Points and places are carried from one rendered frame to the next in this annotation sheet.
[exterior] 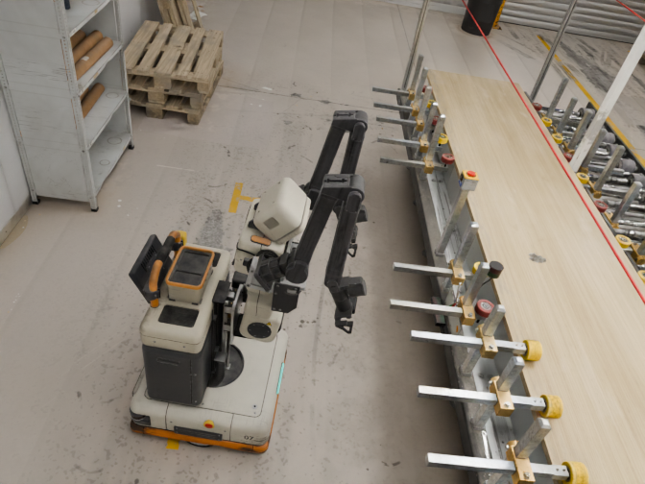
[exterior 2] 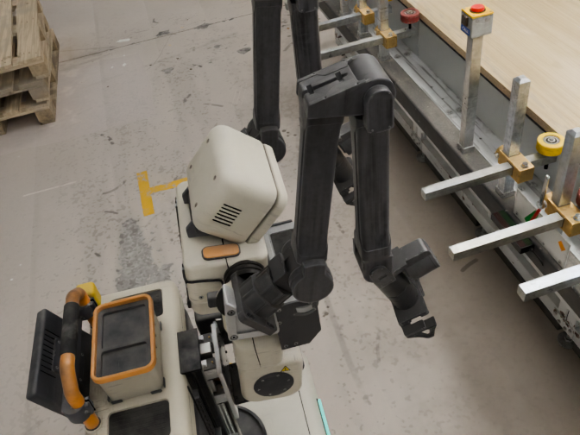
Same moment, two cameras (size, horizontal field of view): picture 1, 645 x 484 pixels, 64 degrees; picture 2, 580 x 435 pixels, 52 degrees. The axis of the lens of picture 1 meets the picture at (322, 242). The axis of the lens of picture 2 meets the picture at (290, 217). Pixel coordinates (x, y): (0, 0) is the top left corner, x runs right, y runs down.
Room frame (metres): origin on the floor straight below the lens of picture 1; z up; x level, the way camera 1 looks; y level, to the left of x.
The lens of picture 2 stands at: (0.57, 0.12, 2.06)
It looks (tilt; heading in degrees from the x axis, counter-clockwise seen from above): 43 degrees down; 357
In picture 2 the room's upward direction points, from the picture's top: 10 degrees counter-clockwise
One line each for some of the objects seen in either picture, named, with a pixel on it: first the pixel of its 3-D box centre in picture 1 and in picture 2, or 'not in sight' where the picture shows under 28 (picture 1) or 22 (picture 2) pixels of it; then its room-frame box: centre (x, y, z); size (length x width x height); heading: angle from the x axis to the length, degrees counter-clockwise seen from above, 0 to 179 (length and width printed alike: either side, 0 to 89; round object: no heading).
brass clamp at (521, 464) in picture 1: (518, 463); not in sight; (0.91, -0.77, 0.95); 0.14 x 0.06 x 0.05; 6
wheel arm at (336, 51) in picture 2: (414, 164); (367, 43); (2.87, -0.47, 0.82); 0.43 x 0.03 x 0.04; 96
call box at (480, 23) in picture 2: (467, 181); (476, 22); (2.19, -0.63, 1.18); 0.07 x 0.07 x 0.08; 6
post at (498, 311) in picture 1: (479, 346); not in sight; (1.43, -0.71, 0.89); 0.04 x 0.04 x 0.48; 6
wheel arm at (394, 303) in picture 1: (438, 309); (524, 230); (1.63, -0.56, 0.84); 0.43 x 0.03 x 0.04; 96
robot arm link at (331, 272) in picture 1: (343, 237); (371, 185); (1.31, -0.06, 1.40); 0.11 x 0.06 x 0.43; 2
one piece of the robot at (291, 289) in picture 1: (288, 271); (280, 275); (1.53, 0.11, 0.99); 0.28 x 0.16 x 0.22; 2
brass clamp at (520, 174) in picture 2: (456, 272); (513, 162); (1.90, -0.66, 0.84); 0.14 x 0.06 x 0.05; 6
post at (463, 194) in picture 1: (451, 222); (469, 94); (2.19, -0.63, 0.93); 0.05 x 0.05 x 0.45; 6
